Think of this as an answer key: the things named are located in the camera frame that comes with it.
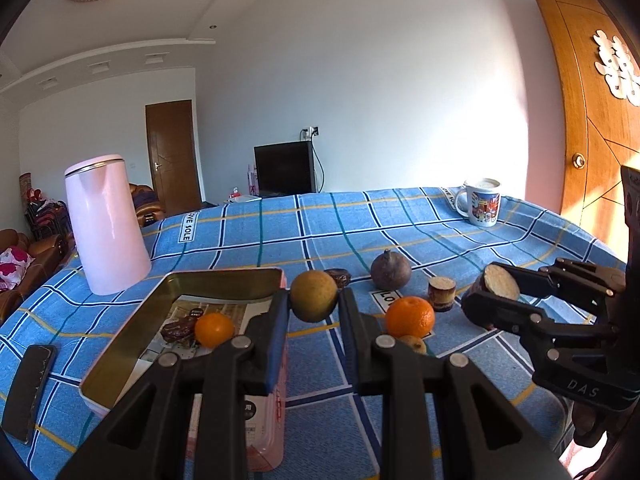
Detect brown-green pear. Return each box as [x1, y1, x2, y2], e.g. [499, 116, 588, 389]
[290, 270, 339, 323]

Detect black flat phone case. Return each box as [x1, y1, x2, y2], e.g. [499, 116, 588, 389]
[1, 344, 58, 445]

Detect black television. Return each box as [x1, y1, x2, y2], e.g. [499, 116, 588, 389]
[253, 141, 317, 197]

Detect blue plaid tablecloth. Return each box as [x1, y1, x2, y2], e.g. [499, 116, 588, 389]
[0, 187, 632, 480]

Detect black power cable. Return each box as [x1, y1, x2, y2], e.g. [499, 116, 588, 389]
[312, 136, 326, 194]

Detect brown leather armchair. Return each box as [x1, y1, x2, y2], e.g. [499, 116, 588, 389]
[127, 183, 168, 228]

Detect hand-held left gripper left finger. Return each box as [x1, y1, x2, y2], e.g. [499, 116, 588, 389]
[55, 289, 292, 480]

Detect dark purple round fruit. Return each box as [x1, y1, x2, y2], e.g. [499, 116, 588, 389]
[370, 249, 413, 291]

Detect light wooden door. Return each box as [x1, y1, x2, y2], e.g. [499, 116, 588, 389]
[525, 0, 640, 261]

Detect orange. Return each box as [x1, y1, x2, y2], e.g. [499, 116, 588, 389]
[384, 296, 436, 339]

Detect pink metal tin box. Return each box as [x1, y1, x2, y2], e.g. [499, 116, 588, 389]
[79, 267, 289, 472]

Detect small tangerine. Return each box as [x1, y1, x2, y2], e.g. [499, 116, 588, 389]
[194, 312, 236, 349]

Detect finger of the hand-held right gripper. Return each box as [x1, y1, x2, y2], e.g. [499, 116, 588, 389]
[461, 285, 619, 357]
[491, 258, 627, 303]

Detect stacked dark chairs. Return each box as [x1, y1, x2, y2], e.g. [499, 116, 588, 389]
[20, 172, 72, 242]

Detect dark wooden door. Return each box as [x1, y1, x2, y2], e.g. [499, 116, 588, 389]
[145, 99, 203, 215]

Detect brown leather sofa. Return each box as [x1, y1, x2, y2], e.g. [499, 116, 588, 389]
[0, 229, 77, 326]

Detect small brown fruit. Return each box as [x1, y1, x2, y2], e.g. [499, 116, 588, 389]
[397, 335, 428, 356]

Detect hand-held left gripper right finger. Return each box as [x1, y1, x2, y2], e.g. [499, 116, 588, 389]
[339, 287, 572, 480]

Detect pink electric kettle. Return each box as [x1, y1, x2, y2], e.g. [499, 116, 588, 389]
[64, 154, 152, 296]

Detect small wooden cylinder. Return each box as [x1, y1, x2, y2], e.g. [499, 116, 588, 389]
[428, 276, 457, 312]

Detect white paper door decoration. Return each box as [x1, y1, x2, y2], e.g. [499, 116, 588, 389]
[593, 30, 640, 107]

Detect printed white mug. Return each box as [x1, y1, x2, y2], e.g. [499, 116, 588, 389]
[454, 178, 502, 227]

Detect pink floral pillow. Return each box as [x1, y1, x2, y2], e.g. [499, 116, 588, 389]
[0, 246, 36, 292]

